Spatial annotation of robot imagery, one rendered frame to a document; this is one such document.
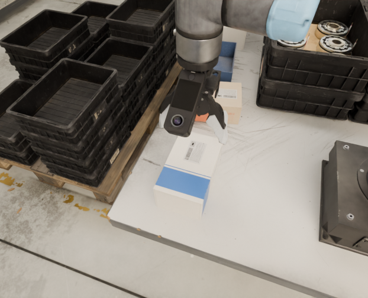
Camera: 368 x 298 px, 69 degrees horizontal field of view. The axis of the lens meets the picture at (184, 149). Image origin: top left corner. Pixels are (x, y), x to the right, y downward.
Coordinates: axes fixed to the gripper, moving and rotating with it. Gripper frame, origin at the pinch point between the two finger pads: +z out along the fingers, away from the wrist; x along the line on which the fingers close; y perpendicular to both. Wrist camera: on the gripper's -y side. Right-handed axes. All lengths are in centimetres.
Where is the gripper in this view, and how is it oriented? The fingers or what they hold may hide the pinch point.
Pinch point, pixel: (191, 138)
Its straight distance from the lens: 60.2
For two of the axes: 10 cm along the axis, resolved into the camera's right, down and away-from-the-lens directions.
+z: 0.0, 6.3, 7.8
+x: -9.4, -2.6, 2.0
